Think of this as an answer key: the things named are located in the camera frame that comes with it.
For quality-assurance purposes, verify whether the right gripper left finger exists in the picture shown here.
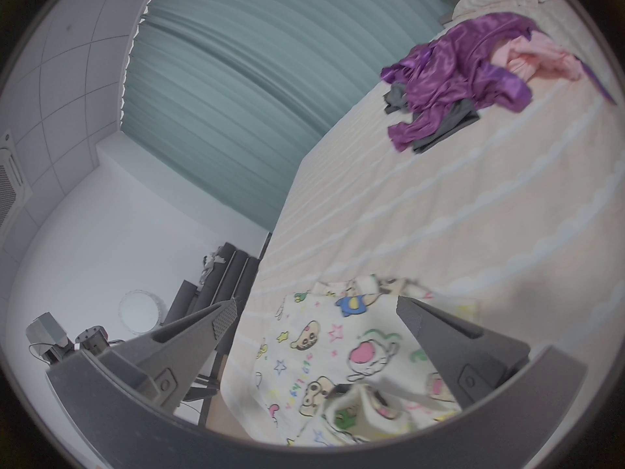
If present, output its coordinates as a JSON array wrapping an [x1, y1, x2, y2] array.
[[99, 298, 240, 415]]

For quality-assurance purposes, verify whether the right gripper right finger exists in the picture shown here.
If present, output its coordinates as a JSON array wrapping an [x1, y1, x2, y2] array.
[[396, 295, 531, 412]]

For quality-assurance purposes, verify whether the white printed pyjama top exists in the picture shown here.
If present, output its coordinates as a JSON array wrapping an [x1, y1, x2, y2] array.
[[221, 274, 478, 447]]

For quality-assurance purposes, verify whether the bed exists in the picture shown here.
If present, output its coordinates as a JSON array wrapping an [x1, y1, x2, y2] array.
[[205, 0, 625, 446]]

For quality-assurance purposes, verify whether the pile of clothes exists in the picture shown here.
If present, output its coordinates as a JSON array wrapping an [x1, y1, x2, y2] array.
[[380, 12, 617, 154]]

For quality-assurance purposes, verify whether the grey crumpled cloth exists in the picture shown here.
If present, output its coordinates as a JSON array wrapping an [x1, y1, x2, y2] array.
[[201, 249, 229, 278]]

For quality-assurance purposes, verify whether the white ceiling air vent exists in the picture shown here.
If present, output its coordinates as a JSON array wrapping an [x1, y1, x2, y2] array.
[[0, 129, 33, 244]]

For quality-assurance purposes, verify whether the blue-green curtain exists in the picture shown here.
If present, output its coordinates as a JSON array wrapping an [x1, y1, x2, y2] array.
[[117, 0, 452, 233]]

